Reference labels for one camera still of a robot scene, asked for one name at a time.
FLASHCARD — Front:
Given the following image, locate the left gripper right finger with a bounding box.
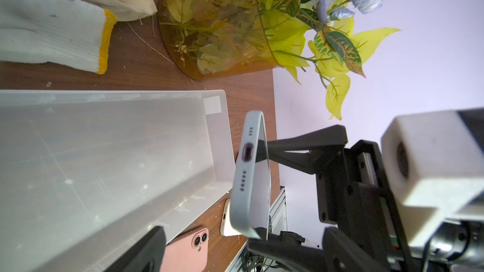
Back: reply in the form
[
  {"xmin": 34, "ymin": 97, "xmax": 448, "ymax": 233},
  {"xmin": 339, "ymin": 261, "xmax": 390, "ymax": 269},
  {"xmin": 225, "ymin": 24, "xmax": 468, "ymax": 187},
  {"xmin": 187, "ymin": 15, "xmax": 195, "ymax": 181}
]
[{"xmin": 322, "ymin": 227, "xmax": 390, "ymax": 272}]

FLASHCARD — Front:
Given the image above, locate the aluminium front rail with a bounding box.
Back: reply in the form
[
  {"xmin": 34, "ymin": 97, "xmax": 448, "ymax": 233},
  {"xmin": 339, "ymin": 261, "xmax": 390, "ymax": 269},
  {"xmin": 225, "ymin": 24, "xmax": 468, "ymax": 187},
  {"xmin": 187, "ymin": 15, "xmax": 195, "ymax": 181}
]
[{"xmin": 224, "ymin": 186, "xmax": 288, "ymax": 272}]

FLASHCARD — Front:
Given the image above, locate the cream white phone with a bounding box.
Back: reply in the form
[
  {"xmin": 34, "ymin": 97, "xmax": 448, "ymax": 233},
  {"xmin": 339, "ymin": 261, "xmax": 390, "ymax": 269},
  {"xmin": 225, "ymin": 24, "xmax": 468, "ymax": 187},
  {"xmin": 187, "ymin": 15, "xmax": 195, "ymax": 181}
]
[{"xmin": 220, "ymin": 198, "xmax": 241, "ymax": 237}]

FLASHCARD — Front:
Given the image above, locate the artificial plant in vase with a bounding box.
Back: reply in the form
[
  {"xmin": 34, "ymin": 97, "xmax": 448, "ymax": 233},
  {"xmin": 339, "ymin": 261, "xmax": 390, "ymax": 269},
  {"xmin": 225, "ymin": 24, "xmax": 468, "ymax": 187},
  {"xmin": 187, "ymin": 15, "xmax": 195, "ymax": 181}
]
[{"xmin": 158, "ymin": 0, "xmax": 395, "ymax": 119}]

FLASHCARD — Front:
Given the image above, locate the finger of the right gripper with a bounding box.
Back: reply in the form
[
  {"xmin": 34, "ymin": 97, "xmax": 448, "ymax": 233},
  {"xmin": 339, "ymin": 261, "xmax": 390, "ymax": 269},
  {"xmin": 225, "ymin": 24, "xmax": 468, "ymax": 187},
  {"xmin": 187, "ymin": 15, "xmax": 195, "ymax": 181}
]
[
  {"xmin": 256, "ymin": 125, "xmax": 348, "ymax": 175},
  {"xmin": 247, "ymin": 230, "xmax": 328, "ymax": 271}
]

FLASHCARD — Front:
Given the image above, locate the white cotton glove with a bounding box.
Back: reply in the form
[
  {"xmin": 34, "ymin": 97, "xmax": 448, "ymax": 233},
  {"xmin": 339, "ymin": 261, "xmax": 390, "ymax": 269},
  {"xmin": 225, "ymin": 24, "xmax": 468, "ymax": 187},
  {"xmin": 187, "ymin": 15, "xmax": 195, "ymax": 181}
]
[{"xmin": 1, "ymin": 0, "xmax": 117, "ymax": 74}]

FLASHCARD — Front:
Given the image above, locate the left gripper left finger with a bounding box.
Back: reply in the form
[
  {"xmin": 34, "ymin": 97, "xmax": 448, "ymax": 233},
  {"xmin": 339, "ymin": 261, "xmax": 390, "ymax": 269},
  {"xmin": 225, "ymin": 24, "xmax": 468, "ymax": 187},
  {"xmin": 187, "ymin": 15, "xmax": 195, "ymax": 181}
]
[{"xmin": 105, "ymin": 226, "xmax": 166, "ymax": 272}]

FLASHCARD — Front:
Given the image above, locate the grey plastic storage box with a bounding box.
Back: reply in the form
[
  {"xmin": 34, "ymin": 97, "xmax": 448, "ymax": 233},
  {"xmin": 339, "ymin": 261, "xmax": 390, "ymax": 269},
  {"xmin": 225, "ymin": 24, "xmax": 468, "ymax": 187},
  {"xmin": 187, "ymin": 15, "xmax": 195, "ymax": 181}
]
[{"xmin": 1, "ymin": 90, "xmax": 235, "ymax": 271}]

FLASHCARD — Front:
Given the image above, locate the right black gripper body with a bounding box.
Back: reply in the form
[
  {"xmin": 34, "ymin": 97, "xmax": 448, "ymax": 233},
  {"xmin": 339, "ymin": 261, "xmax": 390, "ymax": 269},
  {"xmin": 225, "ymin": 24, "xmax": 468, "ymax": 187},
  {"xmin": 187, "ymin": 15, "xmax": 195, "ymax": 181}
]
[{"xmin": 316, "ymin": 141, "xmax": 416, "ymax": 271}]

